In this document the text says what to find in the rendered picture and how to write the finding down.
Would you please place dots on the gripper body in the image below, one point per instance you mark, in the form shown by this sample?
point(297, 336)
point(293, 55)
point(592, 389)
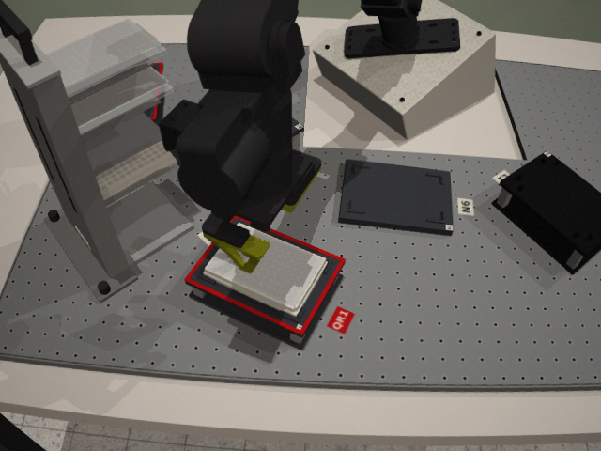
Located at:
point(282, 181)

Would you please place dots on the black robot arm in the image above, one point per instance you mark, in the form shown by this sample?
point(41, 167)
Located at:
point(222, 149)

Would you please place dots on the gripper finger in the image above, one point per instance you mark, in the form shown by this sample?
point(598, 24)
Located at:
point(291, 208)
point(254, 248)

